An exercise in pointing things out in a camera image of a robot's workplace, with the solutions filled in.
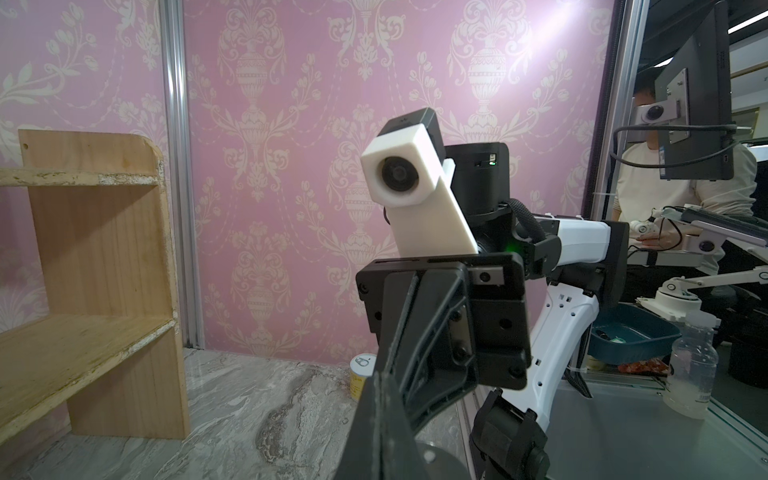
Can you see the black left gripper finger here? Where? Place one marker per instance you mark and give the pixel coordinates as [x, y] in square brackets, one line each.
[381, 443]

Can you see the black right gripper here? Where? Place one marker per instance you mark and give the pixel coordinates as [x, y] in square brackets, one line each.
[427, 334]

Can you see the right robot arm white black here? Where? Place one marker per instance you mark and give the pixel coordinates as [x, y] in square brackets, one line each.
[573, 267]

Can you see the white yellow round tin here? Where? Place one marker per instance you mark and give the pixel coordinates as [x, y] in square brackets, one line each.
[361, 368]

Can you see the dark teal plastic tray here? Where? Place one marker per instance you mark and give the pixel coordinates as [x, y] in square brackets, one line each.
[627, 334]

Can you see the seated person white shirt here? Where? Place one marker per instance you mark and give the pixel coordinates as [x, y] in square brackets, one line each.
[640, 191]

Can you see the clear plastic bottle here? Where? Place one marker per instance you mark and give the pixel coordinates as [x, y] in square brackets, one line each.
[692, 367]

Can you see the wooden two-tier shelf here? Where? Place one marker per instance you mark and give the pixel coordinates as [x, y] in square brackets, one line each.
[110, 347]

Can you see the black computer monitor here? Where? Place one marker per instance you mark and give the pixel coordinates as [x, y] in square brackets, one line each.
[700, 147]

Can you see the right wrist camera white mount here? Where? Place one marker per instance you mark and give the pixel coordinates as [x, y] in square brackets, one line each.
[408, 173]

